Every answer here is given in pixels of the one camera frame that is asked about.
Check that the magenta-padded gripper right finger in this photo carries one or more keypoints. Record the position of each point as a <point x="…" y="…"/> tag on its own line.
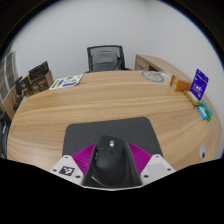
<point x="143" y="161"/>

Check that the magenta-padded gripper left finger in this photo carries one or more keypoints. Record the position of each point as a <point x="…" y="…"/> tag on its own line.
<point x="83" y="160"/>

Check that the black computer mouse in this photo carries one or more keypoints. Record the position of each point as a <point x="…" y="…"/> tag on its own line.
<point x="110" y="161"/>

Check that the dark grey mouse pad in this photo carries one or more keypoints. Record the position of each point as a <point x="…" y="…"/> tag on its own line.
<point x="110" y="128"/>

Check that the light wooden card holder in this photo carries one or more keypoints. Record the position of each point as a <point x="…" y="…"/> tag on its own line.
<point x="191" y="98"/>

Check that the white printed leaflet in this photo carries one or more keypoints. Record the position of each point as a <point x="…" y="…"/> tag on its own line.
<point x="66" y="82"/>

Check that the small green packet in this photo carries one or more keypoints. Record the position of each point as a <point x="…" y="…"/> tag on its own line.
<point x="205" y="110"/>

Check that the black leather office chair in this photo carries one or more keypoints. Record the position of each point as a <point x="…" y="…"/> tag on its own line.
<point x="3" y="133"/>

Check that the round white paper disc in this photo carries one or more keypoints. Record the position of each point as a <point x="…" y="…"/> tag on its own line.
<point x="152" y="76"/>

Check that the small orange-brown box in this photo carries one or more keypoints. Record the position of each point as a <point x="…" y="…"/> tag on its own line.
<point x="180" y="84"/>

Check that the wide brown cardboard box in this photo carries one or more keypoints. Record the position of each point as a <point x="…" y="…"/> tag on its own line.
<point x="42" y="83"/>

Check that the tall brown cardboard box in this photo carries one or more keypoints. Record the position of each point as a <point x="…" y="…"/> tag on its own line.
<point x="25" y="87"/>

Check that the purple upright card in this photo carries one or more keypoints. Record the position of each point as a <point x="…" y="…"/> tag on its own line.
<point x="200" y="83"/>

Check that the wooden side desk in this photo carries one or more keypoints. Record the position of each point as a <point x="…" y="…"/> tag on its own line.
<point x="150" y="62"/>

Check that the dark open cardboard box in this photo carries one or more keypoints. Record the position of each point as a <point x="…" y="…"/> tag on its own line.
<point x="38" y="69"/>

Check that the black mesh office chair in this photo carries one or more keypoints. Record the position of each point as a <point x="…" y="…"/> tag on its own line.
<point x="106" y="59"/>

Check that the wooden glass-door shelf cabinet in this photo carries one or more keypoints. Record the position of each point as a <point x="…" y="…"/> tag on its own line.
<point x="7" y="76"/>

